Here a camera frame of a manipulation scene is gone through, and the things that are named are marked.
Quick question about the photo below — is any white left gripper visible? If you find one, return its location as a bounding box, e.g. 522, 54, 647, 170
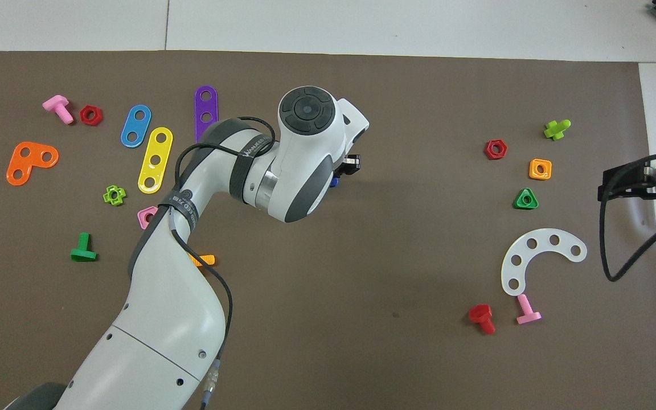
337, 99, 370, 174

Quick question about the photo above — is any lime green cross screw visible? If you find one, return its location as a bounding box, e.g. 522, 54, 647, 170
543, 119, 572, 141

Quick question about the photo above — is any orange square plastic nut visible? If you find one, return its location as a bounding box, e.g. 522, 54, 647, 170
528, 158, 552, 181

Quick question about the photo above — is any green triangular plastic nut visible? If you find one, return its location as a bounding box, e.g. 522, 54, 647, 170
514, 187, 539, 210

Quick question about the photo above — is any pink plastic screw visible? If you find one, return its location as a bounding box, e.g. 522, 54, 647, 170
42, 95, 75, 125
515, 294, 543, 325

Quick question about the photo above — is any red hexagonal head screw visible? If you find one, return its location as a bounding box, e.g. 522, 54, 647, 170
468, 304, 497, 335

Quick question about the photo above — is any dark green plastic screw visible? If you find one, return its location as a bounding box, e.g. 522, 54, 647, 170
70, 232, 99, 263

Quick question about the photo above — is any white curved five-hole plate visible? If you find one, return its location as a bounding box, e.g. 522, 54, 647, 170
501, 228, 588, 297

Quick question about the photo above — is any brown table mat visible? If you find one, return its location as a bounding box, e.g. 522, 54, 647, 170
0, 50, 656, 410

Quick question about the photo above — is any purple four-hole plastic plate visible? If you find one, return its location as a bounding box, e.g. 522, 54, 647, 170
194, 85, 219, 143

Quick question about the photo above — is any yellow three-hole plastic plate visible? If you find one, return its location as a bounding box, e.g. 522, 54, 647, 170
137, 126, 174, 194

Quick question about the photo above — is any blue two-hole plastic plate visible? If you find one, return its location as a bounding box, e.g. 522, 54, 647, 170
120, 104, 152, 149

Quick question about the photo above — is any orange L-shaped plastic plate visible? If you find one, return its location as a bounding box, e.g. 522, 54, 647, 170
6, 141, 60, 187

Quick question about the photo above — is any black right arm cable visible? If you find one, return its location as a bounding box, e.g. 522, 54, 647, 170
598, 151, 656, 282

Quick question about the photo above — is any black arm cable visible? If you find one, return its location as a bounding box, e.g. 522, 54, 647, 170
171, 117, 277, 410
598, 151, 656, 282

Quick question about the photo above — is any black velcro cable strap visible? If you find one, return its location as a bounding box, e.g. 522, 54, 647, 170
157, 185, 199, 234
230, 136, 276, 203

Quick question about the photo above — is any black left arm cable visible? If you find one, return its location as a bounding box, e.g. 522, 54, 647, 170
171, 117, 277, 410

